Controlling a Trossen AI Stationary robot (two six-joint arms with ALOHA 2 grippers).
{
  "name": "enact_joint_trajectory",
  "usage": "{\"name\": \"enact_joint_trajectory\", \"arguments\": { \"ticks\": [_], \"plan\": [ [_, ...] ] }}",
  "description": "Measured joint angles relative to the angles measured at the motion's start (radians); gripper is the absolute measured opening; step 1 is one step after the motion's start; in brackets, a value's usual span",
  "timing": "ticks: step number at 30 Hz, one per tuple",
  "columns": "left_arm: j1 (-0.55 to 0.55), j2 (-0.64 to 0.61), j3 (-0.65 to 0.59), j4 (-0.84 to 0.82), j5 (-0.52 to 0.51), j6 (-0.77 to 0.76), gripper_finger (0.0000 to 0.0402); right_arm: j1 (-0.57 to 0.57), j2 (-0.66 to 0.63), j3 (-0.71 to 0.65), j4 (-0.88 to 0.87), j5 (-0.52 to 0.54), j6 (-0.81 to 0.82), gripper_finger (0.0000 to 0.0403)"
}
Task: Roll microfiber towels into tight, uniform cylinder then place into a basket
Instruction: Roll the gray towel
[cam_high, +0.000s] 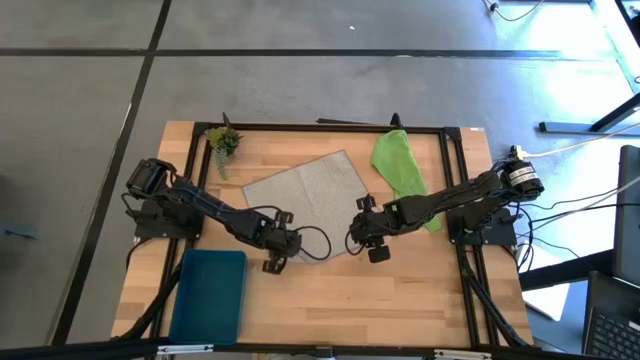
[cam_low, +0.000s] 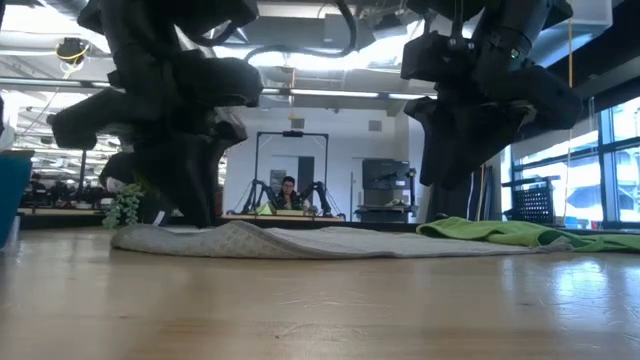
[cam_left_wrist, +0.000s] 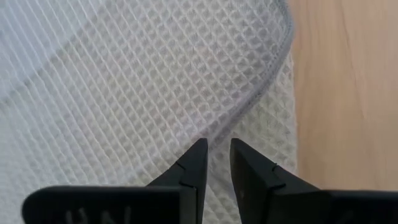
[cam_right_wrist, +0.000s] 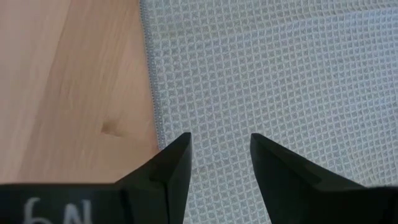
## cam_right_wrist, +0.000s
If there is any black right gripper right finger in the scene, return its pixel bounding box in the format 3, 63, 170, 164
250, 133, 398, 224

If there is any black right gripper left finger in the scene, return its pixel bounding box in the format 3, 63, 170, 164
0, 132, 193, 224

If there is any grey waffle microfiber towel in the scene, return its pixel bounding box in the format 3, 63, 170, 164
139, 0, 398, 224

